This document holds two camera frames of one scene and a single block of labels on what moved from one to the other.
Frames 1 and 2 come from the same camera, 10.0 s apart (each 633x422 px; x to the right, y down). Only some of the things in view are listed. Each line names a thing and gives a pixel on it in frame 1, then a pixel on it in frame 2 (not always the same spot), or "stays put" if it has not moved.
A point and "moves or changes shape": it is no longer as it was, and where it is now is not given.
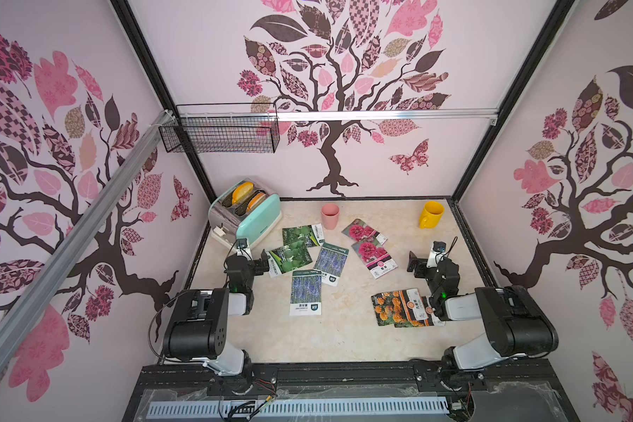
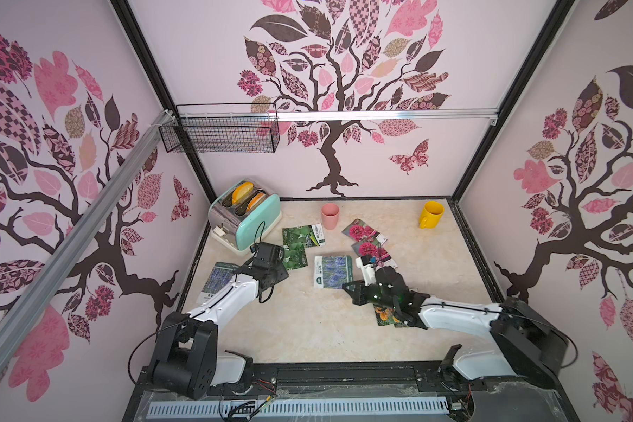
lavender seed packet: [331, 261] moves or changes shape
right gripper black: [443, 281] → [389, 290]
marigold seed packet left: [389, 307] stays put
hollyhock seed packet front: [374, 257] stays put
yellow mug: [431, 214] stays put
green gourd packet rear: [309, 236] stays put
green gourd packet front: [288, 258] stays put
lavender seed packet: [306, 293] → [221, 274]
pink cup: [330, 214] stays put
